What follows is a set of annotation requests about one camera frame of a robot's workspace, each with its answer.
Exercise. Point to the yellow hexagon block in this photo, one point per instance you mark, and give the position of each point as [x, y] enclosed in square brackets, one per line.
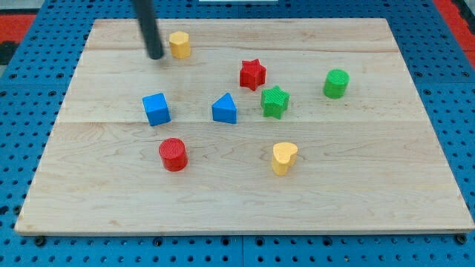
[180, 44]

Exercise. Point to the light wooden board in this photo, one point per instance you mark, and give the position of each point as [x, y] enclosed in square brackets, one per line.
[367, 163]

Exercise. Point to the blue triangle block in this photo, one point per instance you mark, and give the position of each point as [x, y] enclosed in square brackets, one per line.
[225, 110]

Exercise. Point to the green star block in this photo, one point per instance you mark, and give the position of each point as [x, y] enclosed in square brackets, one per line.
[274, 102]

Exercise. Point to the yellow heart block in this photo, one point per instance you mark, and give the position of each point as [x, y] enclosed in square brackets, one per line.
[284, 155]

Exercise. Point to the red star block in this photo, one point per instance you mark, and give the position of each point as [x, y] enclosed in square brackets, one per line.
[252, 74]

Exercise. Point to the red cylinder block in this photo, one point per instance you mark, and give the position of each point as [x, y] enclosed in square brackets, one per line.
[173, 154]

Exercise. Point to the blue cube block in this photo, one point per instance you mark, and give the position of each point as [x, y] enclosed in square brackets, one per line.
[156, 109]

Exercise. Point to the green cylinder block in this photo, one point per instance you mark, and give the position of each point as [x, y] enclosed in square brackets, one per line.
[336, 83]

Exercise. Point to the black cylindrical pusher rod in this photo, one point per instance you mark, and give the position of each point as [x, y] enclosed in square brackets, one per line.
[145, 13]

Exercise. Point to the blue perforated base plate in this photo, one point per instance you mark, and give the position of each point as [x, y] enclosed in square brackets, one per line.
[37, 77]

